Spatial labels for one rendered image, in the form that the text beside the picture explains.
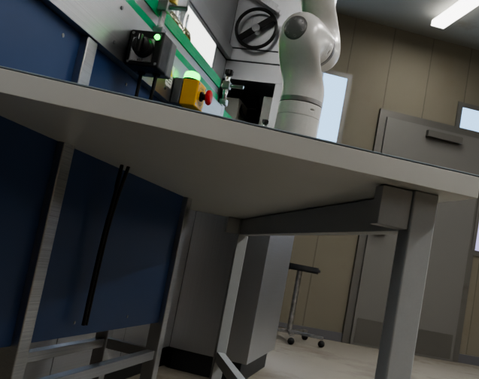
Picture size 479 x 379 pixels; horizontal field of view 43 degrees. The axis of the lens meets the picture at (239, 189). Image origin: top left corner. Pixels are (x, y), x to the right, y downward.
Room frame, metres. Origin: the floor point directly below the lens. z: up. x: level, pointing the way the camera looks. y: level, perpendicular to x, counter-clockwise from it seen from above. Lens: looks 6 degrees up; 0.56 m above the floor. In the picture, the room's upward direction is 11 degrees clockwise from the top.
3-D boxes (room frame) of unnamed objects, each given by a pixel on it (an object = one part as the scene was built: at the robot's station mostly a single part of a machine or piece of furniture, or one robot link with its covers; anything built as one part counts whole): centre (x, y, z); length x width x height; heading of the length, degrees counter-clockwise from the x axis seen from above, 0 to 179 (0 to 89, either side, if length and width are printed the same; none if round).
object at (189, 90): (1.57, 0.18, 0.96); 0.07 x 0.07 x 0.07; 75
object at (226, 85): (2.00, 0.13, 1.12); 0.17 x 0.03 x 0.12; 75
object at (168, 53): (1.30, 0.25, 0.96); 0.08 x 0.08 x 0.08; 75
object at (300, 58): (1.61, -0.11, 1.13); 0.19 x 0.12 x 0.24; 150
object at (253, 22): (2.83, 0.06, 1.66); 0.21 x 0.05 x 0.21; 75
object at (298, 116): (1.64, -0.12, 0.91); 0.19 x 0.19 x 0.18
